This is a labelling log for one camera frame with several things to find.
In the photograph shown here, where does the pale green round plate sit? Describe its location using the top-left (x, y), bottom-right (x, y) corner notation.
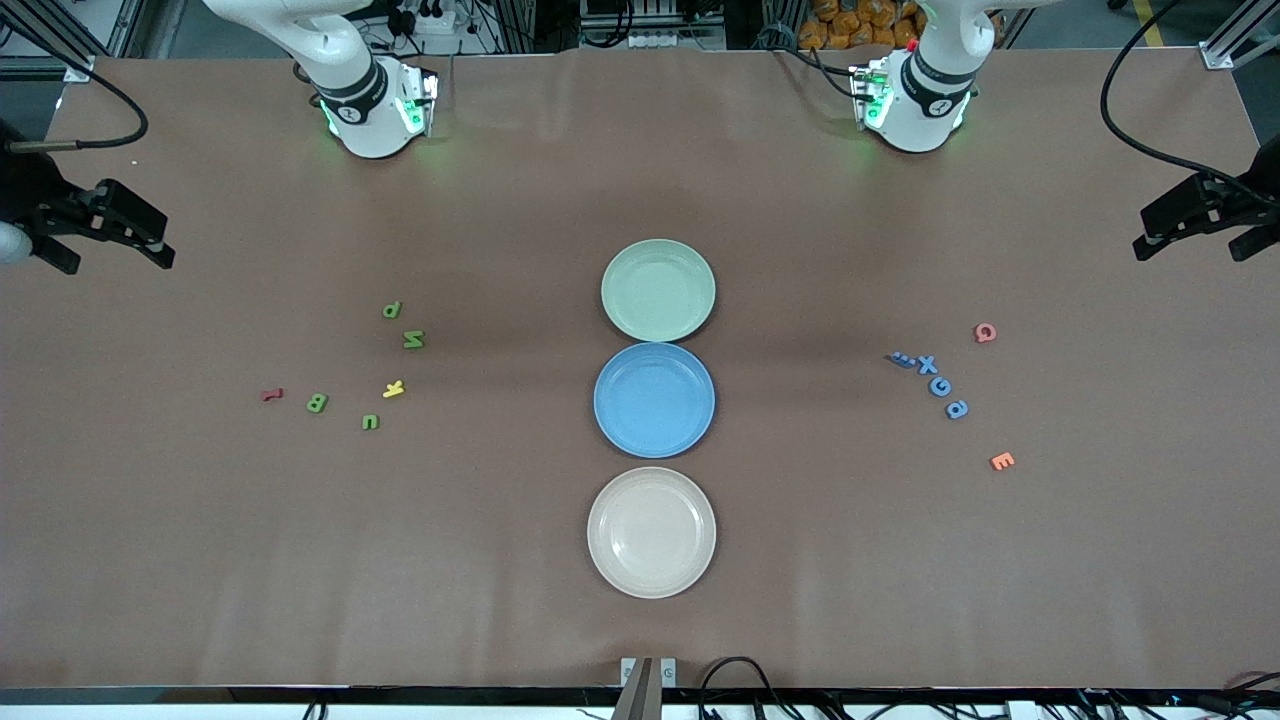
top-left (601, 238), bottom-right (717, 343)

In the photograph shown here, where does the blue round plate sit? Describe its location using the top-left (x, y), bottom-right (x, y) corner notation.
top-left (593, 342), bottom-right (717, 460)

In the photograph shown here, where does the brown wedge post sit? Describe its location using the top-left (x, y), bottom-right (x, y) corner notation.
top-left (611, 657), bottom-right (664, 720)

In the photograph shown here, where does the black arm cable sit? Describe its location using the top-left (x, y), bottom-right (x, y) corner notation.
top-left (1100, 0), bottom-right (1280, 201)
top-left (0, 15), bottom-right (151, 153)

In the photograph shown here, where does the orange fruit mesh bag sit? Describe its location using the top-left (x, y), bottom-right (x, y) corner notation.
top-left (798, 0), bottom-right (923, 51)

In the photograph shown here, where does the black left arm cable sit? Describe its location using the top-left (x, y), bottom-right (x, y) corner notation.
top-left (1100, 0), bottom-right (1280, 201)

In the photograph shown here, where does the aluminium frame profile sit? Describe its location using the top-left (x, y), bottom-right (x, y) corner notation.
top-left (0, 0), bottom-right (111, 83)
top-left (1200, 0), bottom-right (1280, 71)

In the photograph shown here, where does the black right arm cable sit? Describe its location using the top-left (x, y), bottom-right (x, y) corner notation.
top-left (0, 15), bottom-right (151, 153)

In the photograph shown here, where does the brown table cover sheet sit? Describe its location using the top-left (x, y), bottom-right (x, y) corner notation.
top-left (0, 48), bottom-right (1280, 693)

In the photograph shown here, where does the silver edge bracket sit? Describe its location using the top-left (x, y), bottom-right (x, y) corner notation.
top-left (620, 657), bottom-right (678, 691)

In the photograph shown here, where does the black looped table-edge cable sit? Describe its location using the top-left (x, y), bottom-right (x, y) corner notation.
top-left (697, 656), bottom-right (796, 720)

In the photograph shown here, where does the beige round plate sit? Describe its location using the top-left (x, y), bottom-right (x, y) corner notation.
top-left (587, 466), bottom-right (718, 600)

